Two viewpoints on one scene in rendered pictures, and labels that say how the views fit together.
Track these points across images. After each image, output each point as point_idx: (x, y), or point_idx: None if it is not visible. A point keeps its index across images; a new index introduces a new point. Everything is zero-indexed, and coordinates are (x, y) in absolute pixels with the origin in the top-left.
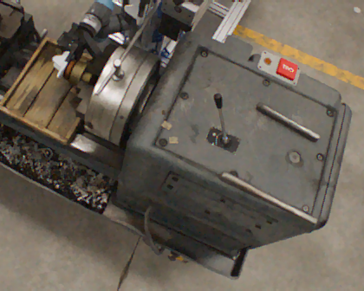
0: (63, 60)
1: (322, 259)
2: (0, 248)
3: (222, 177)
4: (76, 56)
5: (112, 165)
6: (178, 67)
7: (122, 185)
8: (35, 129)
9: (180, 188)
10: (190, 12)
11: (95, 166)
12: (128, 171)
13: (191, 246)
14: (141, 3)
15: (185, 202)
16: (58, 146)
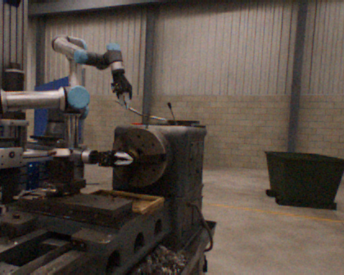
0: (121, 155)
1: None
2: None
3: (194, 124)
4: (115, 158)
5: (172, 200)
6: (141, 125)
7: (184, 198)
8: (154, 209)
9: (192, 154)
10: (84, 146)
11: (165, 230)
12: (186, 163)
13: (201, 237)
14: (130, 89)
15: (192, 173)
16: (152, 238)
